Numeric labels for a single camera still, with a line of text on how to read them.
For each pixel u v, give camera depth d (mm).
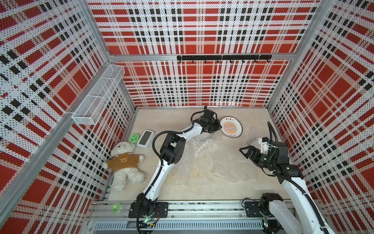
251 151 689
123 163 830
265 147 707
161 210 737
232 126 1043
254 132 1053
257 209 733
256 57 886
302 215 420
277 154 586
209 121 862
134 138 977
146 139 980
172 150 639
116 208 750
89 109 909
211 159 921
